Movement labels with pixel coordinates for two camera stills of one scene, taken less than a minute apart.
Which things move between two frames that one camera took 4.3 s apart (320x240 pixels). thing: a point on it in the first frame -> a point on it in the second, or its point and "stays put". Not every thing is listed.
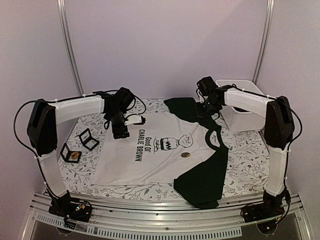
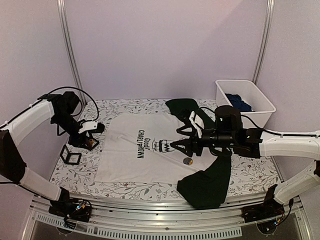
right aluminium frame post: x=264 y=36 stays put
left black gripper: x=120 y=133 -> x=77 y=141
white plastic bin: x=236 y=120 stays put
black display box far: x=87 y=141 stays put
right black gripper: x=207 y=109 -> x=198 y=145
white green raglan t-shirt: x=183 y=149 stays put
